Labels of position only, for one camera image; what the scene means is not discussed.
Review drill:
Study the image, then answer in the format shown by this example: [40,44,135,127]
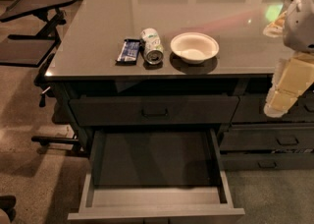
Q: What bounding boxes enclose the grey desk cabinet frame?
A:
[52,76,242,149]

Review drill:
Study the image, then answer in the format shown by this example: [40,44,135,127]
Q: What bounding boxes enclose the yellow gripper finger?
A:
[263,12,287,37]
[264,52,314,118]

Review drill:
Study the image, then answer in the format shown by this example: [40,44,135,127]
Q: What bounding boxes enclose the white paper bowl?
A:
[170,32,219,64]

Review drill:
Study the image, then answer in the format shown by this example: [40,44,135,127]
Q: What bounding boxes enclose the blue snack bag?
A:
[116,38,140,65]

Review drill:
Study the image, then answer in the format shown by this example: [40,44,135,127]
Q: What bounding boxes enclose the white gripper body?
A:
[283,0,314,52]

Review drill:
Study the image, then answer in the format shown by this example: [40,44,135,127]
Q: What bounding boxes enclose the open grey middle drawer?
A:
[68,130,244,224]

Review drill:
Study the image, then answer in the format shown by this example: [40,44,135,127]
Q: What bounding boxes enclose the black drawer handle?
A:
[141,108,169,118]

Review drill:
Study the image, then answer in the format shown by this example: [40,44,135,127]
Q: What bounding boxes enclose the black adjustable side stand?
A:
[0,0,93,69]

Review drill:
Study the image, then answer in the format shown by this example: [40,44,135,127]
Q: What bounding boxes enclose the right grey drawer cabinet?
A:
[218,76,314,170]

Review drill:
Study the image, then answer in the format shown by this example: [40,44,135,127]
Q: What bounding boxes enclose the green white 7up can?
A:
[141,28,164,65]

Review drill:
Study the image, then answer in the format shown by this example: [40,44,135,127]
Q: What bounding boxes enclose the closed grey top drawer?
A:
[69,95,239,126]

